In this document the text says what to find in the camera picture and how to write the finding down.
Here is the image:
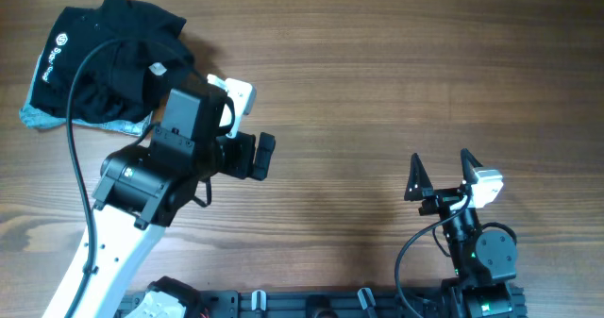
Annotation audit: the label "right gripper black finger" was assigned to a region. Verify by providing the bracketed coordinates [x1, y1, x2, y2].
[461, 148, 482, 184]
[404, 153, 433, 201]

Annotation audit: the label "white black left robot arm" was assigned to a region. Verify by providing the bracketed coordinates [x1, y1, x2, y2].
[44, 80, 276, 317]

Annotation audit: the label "black t-shirt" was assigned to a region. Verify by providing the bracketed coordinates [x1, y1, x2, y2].
[97, 0, 194, 122]

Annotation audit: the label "folded light blue jeans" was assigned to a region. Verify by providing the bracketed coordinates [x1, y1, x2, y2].
[19, 56, 153, 136]

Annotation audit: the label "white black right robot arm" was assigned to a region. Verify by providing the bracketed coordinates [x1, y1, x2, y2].
[394, 149, 518, 317]

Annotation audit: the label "folded black polo shirt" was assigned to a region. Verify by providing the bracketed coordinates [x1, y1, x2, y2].
[28, 6, 157, 125]

